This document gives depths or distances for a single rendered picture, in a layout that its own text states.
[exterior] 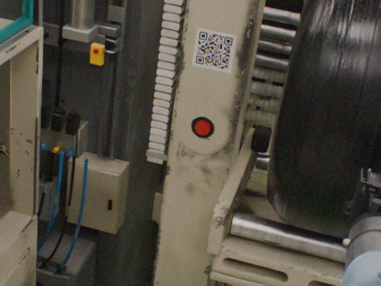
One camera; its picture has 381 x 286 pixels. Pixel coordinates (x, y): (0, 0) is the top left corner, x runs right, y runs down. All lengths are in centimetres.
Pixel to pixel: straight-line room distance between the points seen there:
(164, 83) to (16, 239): 40
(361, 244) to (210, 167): 59
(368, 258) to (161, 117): 67
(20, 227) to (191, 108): 39
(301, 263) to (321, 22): 49
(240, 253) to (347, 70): 45
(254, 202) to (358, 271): 85
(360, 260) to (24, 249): 71
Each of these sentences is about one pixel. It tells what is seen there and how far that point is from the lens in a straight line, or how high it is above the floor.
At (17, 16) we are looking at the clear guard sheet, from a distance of 118.
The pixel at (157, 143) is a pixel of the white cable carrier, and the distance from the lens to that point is 144.
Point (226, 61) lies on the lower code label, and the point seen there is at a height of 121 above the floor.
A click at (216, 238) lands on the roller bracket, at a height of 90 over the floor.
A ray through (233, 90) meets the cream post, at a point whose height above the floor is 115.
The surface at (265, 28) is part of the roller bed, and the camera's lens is 171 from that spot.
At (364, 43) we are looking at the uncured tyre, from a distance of 113.
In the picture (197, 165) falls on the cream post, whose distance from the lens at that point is 142.
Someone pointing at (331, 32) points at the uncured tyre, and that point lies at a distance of 114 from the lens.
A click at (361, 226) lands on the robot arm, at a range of 94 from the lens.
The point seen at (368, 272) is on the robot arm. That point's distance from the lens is 83.
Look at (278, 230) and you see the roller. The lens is 138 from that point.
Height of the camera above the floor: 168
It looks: 28 degrees down
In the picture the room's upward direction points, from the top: 8 degrees clockwise
